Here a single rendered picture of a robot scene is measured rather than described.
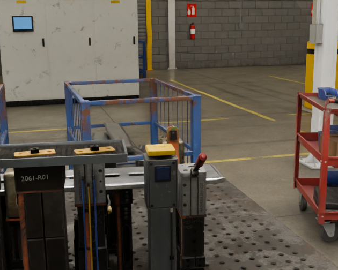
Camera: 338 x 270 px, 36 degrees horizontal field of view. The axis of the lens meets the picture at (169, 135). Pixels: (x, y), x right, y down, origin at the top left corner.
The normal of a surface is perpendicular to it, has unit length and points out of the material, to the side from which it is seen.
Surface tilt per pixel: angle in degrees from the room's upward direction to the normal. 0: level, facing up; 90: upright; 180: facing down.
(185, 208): 90
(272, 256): 0
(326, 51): 90
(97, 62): 90
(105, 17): 90
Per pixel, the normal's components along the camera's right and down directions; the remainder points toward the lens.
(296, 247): -0.01, -0.98
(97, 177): 0.14, 0.21
